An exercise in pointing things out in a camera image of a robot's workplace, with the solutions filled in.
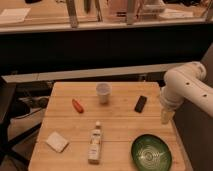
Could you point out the white paper cup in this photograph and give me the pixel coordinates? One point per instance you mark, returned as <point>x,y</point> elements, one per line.
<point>103,91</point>

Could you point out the orange carrot toy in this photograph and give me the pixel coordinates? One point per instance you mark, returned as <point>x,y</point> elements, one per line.
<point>77,106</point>

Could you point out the white sponge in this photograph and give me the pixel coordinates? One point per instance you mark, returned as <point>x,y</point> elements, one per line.
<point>57,142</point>

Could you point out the white glue bottle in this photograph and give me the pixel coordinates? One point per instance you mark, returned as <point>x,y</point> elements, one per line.
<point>95,144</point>

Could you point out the wooden table board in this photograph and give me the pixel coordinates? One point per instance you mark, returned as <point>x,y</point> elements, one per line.
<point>120,124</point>

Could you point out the white paper sheet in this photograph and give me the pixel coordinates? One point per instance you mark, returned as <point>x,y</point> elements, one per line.
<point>16,15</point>

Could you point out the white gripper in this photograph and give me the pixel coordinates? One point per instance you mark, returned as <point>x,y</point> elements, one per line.
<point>169,100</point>

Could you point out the green ribbed bowl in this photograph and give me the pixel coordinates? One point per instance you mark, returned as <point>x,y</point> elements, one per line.
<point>151,153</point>

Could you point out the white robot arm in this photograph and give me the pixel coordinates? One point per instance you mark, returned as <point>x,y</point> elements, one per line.
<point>185,82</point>

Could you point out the black eraser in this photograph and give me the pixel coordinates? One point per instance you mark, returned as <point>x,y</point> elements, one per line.
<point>140,104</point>

